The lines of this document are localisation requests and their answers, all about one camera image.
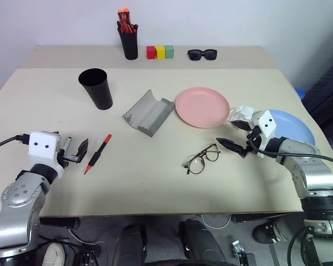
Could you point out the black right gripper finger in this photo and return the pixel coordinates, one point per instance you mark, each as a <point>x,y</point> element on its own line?
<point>231,144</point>
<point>242,125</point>

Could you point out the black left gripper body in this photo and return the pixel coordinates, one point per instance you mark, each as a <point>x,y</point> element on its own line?
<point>71,158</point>

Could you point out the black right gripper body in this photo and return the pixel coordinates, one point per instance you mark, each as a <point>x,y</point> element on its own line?
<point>254,147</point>

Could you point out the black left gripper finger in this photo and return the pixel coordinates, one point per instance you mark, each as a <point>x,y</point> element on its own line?
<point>83,149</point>
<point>62,144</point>

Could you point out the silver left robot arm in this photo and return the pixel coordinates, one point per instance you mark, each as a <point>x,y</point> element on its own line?
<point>16,210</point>

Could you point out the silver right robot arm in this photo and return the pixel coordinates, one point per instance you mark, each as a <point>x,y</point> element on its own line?
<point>316,177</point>

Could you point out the crumpled silver foil ball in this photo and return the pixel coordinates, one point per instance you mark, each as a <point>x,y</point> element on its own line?
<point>242,112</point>

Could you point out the red and black pen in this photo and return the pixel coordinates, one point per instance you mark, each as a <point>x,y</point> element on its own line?
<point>98,153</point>

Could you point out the tortoiseshell clear eyeglasses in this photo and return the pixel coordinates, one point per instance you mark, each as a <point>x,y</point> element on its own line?
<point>212,155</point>

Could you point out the pink plate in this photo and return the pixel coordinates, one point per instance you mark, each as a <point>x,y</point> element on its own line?
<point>202,107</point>

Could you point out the blue plate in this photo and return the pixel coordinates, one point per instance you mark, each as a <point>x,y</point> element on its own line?
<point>294,127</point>

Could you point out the black plastic cup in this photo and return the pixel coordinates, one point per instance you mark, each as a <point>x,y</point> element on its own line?
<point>98,88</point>

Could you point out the blue container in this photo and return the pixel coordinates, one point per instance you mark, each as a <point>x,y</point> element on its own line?
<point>300,93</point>

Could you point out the grey folded cloth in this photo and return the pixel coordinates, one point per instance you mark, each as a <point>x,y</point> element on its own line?
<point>150,113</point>

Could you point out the black sunglasses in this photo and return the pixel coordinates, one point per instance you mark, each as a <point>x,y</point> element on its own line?
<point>195,55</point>

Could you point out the black shoe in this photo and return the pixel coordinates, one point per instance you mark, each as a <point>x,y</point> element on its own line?
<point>266,234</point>

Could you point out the white shoe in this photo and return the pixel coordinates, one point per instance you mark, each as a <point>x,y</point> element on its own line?
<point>54,255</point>

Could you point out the green block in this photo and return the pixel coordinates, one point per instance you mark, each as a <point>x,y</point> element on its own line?
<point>169,52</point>

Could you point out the dark rounded shape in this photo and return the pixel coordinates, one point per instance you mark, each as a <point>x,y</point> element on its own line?
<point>199,243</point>
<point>131,246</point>

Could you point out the yellow block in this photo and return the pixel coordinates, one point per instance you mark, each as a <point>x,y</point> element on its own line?
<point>160,53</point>

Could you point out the black pen holder cup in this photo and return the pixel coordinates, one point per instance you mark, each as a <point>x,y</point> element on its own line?
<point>129,45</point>

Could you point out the red block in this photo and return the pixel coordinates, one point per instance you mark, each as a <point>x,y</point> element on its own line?
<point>150,53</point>

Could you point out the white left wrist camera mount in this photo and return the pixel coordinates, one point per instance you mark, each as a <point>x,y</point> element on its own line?
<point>43,151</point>

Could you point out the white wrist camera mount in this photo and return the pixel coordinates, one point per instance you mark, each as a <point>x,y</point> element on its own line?
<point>266,124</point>
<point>43,151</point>

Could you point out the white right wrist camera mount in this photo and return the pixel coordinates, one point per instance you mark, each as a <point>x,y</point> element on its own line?
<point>266,124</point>

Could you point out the black table frame bar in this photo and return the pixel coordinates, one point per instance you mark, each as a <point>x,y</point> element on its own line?
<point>61,223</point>

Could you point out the metal clamp bracket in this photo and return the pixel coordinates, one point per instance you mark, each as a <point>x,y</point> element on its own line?
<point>241,253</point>

